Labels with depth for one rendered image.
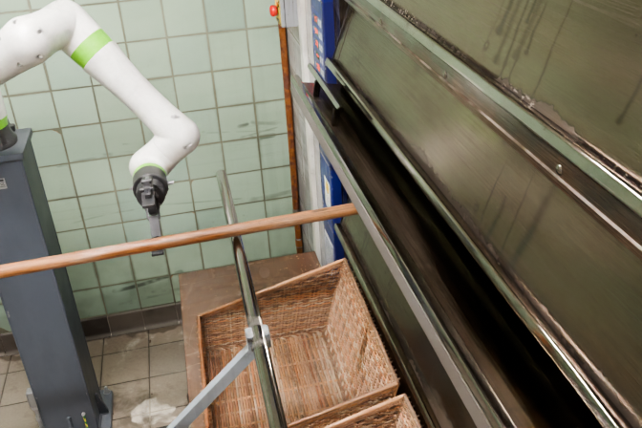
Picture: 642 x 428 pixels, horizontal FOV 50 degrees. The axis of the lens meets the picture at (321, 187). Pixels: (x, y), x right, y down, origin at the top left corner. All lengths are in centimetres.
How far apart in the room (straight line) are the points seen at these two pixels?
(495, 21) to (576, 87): 22
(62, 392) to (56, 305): 39
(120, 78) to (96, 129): 94
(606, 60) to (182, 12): 212
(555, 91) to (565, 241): 20
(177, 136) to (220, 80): 90
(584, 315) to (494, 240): 22
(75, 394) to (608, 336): 222
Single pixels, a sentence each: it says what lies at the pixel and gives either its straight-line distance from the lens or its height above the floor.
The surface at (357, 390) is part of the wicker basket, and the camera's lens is 198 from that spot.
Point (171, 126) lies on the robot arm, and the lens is 196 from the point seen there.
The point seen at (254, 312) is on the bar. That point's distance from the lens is 143.
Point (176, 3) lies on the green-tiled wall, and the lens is 274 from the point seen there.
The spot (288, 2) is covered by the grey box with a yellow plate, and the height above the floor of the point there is 150.
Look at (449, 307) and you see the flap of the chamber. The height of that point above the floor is 141.
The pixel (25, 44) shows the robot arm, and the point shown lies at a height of 159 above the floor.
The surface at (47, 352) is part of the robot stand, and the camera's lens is 268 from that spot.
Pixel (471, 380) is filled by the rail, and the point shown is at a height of 143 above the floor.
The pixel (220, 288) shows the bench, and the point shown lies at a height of 58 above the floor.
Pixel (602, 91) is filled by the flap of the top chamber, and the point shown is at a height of 178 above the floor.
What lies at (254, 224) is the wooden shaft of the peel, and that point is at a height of 120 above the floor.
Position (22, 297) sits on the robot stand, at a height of 68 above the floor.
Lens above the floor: 205
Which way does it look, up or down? 28 degrees down
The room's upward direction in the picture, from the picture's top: 3 degrees counter-clockwise
